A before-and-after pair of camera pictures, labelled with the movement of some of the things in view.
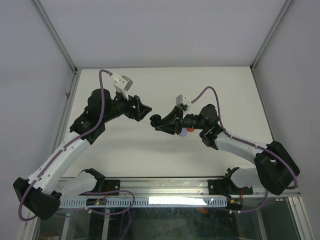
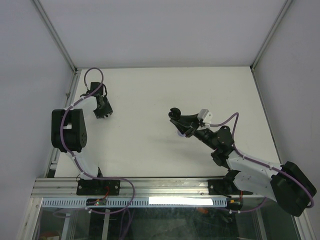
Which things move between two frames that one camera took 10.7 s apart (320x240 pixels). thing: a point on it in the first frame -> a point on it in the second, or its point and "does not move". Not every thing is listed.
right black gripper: x=176 y=114 -> x=188 y=130
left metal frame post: x=55 y=35 does not move
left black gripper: x=134 y=112 -> x=108 y=109
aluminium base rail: x=175 y=188 does not move
